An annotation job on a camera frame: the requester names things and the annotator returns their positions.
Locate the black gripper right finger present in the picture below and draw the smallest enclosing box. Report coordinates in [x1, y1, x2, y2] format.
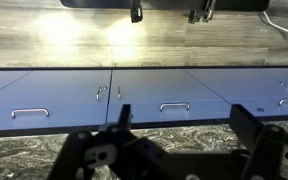
[229, 104, 263, 150]

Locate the silver drawer handle left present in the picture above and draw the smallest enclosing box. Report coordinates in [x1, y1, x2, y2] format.
[11, 108, 50, 119]

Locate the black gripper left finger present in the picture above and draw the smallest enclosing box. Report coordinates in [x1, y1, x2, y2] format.
[118, 104, 132, 130]

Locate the white power cable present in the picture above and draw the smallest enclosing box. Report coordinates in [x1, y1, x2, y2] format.
[262, 10, 288, 46]

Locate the silver drawer handle middle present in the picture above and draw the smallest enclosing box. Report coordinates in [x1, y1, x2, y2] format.
[159, 102, 190, 112]

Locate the white cabinet front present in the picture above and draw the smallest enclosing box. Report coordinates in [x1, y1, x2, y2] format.
[0, 68, 288, 130]

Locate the silver cabinet door handle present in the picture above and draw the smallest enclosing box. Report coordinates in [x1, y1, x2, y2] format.
[96, 86, 107, 101]

